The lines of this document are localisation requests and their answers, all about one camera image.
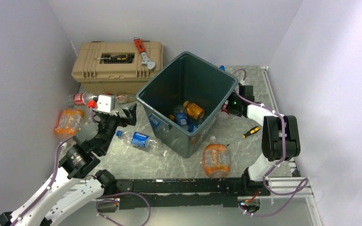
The black yellow screwdriver on table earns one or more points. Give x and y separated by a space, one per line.
252 131

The tan plastic toolbox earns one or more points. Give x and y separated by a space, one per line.
115 76

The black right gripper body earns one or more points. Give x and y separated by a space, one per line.
233 105

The clear bottle red label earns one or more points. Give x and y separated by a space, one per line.
79 99

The red handled adjustable wrench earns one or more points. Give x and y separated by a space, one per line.
146 61

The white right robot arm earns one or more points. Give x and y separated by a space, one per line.
280 141

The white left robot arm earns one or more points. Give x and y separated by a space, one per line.
51 204

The small clear bottle red cap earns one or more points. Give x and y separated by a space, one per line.
121 98

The clear bottle light blue label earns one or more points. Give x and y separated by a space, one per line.
193 127

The crushed orange bottle left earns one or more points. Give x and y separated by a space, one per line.
68 123

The dark green plastic bin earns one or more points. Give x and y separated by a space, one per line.
186 78

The large orange bottle front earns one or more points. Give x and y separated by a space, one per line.
216 160

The black yellow screwdriver in toolbox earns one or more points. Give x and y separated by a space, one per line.
116 57

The clear Pepsi bottle blue label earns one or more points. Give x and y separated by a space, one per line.
139 140

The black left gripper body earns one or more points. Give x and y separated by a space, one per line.
109 124

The Pepsi bottle blue cap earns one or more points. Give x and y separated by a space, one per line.
181 117

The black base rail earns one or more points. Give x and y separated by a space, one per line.
225 192

